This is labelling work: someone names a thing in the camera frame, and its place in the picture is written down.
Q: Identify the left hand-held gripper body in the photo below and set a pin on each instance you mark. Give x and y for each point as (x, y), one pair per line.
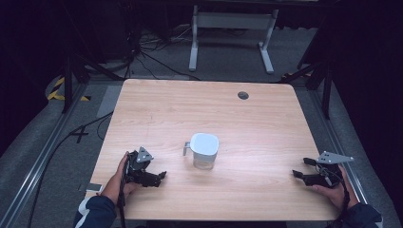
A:
(137, 166)

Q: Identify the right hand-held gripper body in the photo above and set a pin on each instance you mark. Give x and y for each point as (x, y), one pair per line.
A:
(326, 179)

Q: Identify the person's right hand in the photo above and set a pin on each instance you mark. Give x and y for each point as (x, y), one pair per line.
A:
(340, 194)

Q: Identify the person's left hand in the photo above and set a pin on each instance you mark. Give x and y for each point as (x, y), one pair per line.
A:
(118, 183)

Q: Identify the grey tape piece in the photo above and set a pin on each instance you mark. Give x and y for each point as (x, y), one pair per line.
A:
(92, 187)

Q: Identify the black metal stand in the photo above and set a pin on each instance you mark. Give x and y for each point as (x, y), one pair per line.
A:
(67, 88)
(326, 91)

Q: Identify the grey round table grommet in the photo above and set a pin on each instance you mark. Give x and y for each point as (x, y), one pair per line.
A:
(243, 95)

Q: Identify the yellow and black floor tape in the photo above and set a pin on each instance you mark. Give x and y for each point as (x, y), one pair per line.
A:
(57, 91)

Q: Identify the aluminium floor rail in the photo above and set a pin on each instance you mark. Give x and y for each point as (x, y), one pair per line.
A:
(38, 164)
(335, 139)

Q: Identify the white metal desk frame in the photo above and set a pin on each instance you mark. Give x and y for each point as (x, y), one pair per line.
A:
(233, 20)

